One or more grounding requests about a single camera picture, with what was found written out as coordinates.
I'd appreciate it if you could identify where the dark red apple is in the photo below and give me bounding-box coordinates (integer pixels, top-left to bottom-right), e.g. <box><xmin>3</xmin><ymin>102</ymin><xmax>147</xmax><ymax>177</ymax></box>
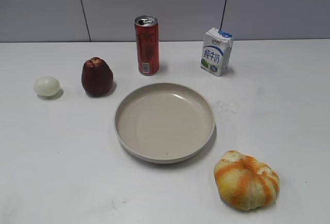
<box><xmin>81</xmin><ymin>57</ymin><xmax>113</xmax><ymax>96</ymax></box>

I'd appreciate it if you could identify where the beige round plate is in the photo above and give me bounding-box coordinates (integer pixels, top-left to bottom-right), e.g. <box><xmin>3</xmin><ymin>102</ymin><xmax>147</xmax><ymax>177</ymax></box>
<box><xmin>114</xmin><ymin>83</ymin><xmax>216</xmax><ymax>164</ymax></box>

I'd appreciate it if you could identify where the red soda can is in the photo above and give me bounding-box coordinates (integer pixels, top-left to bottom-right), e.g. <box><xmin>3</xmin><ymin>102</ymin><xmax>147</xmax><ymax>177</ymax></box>
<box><xmin>135</xmin><ymin>15</ymin><xmax>160</xmax><ymax>75</ymax></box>

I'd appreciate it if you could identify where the white blue milk carton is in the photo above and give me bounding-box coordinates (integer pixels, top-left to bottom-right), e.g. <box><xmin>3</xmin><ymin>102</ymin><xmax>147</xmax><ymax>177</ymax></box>
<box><xmin>201</xmin><ymin>28</ymin><xmax>233</xmax><ymax>77</ymax></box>

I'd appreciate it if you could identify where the peeled orange with pith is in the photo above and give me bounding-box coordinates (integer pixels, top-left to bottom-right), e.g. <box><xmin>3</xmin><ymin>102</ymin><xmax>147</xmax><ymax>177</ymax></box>
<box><xmin>214</xmin><ymin>150</ymin><xmax>280</xmax><ymax>211</ymax></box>

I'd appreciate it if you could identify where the white egg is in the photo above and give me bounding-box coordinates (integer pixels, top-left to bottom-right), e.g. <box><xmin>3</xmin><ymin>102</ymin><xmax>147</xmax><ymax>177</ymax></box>
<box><xmin>34</xmin><ymin>76</ymin><xmax>60</xmax><ymax>97</ymax></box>

